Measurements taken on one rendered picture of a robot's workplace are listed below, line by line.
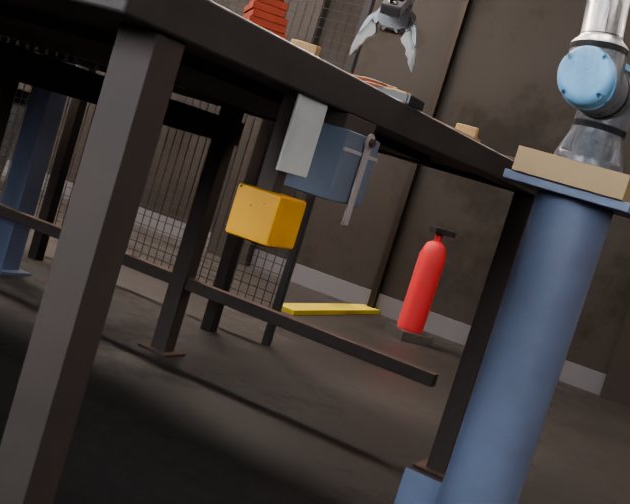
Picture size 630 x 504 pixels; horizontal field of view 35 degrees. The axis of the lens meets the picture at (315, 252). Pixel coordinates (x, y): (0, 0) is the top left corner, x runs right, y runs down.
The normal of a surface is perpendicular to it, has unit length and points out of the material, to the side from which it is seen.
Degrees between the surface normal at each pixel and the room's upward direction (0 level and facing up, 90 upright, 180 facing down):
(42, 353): 90
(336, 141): 90
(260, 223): 90
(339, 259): 90
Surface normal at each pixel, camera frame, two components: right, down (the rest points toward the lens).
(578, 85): -0.54, 0.03
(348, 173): 0.85, 0.30
